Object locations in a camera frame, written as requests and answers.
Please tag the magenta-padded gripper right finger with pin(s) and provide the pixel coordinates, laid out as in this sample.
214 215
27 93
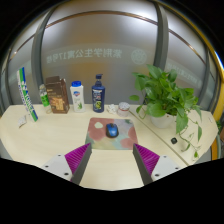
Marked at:
156 163

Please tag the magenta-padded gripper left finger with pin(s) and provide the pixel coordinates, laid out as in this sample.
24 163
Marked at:
66 163

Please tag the blue computer mouse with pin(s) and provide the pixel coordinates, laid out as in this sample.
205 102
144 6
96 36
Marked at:
112 130

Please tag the floral pastel mouse pad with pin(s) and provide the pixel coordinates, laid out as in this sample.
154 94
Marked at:
98 136

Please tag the small black desk socket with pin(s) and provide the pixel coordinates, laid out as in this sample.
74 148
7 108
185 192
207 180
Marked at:
173 140

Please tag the small white packet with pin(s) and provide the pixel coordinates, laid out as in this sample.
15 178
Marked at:
22 121

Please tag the small round white-lidded jar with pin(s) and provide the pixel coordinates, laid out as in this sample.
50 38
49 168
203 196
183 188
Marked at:
123 110

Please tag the green potted plant white pot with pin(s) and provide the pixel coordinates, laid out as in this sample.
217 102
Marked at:
161 100

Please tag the white lotion bottle blue cap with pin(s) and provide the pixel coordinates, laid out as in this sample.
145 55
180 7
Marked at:
77 98

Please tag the brown cardboard box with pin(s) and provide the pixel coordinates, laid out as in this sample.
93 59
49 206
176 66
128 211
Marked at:
57 96

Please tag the clear bottle with green label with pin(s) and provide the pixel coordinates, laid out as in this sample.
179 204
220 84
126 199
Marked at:
44 98

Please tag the crumpled white tissue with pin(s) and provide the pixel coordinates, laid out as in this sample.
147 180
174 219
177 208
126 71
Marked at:
112 108

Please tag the dark blue shampoo pump bottle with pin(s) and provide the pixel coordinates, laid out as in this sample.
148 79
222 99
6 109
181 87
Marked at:
98 96

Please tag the white green shuttlecock tube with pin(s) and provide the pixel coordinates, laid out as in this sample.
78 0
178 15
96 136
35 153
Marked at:
26 95

